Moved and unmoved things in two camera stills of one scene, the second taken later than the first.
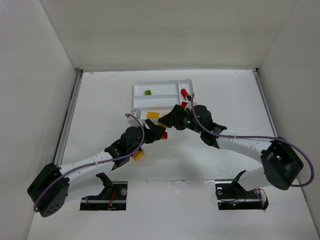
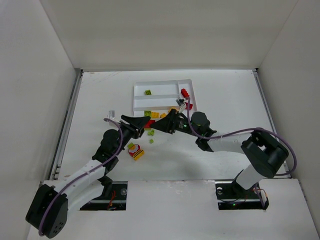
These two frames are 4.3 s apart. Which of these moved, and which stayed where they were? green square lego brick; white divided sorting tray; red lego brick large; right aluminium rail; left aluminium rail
Moved: red lego brick large
Stayed: white divided sorting tray; left aluminium rail; right aluminium rail; green square lego brick
